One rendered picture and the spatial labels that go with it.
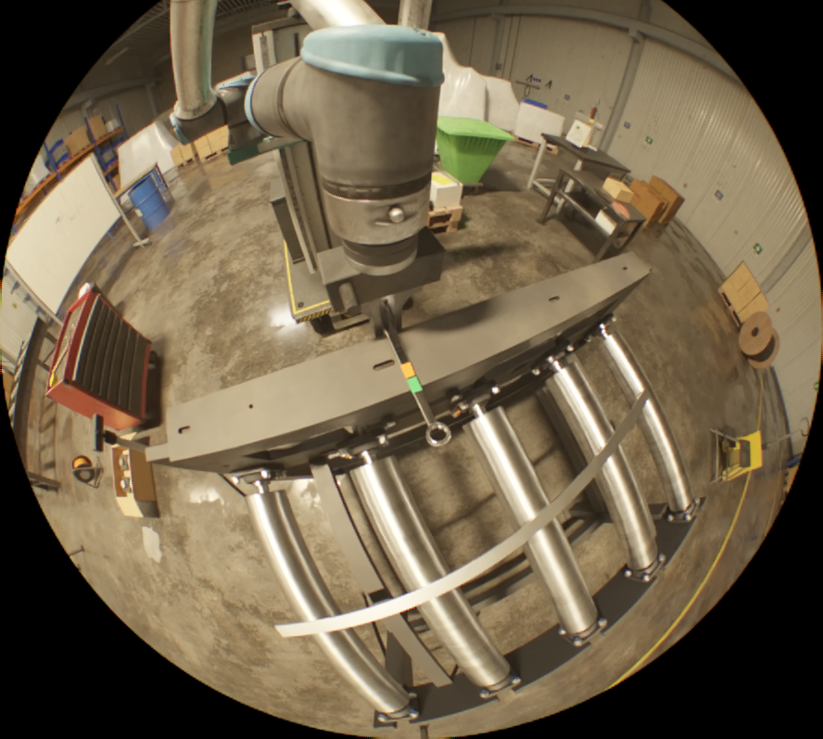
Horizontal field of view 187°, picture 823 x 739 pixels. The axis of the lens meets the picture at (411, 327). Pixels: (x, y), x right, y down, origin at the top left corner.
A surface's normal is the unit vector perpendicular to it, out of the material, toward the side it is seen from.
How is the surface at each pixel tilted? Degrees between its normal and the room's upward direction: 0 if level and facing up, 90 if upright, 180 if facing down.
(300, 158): 90
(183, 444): 0
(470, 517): 0
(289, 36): 90
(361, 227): 90
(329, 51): 87
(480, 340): 0
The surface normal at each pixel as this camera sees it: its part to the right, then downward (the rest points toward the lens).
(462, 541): 0.04, -0.52
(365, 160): -0.03, 0.85
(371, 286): 0.39, 0.80
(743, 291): -0.94, 0.25
